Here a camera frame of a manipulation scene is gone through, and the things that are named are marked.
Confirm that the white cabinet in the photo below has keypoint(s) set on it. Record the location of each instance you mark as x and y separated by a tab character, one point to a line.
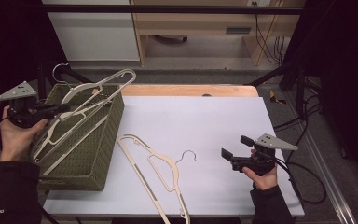
96	34

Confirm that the person's left hand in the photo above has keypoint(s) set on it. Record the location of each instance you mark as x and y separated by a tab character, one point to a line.
14	141

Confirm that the black metal stand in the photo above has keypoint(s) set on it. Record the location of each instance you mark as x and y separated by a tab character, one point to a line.
300	84
42	81

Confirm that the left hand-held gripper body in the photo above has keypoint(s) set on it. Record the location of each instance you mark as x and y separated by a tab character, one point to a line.
24	113

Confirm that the aluminium rail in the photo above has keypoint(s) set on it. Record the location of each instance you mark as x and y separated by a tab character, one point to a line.
329	183

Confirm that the small tan basket label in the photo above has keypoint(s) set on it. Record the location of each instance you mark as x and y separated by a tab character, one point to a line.
96	92

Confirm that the beige plastic clothes hanger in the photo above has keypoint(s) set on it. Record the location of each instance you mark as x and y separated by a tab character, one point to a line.
171	162
77	88

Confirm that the black chair base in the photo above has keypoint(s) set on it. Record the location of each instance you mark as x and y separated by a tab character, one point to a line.
172	39

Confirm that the light wooden desk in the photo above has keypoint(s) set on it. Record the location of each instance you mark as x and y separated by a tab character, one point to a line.
195	20

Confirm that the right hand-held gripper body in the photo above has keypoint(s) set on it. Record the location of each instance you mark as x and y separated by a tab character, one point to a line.
259	163

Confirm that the green woven basket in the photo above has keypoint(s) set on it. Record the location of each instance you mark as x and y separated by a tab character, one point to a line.
87	155

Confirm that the yellow and black tool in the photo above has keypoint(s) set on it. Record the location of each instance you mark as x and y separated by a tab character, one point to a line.
274	98

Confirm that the person's right hand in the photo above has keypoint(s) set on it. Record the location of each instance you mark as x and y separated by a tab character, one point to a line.
264	182

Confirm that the black horizontal frame bar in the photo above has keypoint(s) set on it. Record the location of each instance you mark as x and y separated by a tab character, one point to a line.
167	9

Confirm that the white table sheet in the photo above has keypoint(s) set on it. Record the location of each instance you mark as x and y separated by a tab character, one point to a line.
205	124

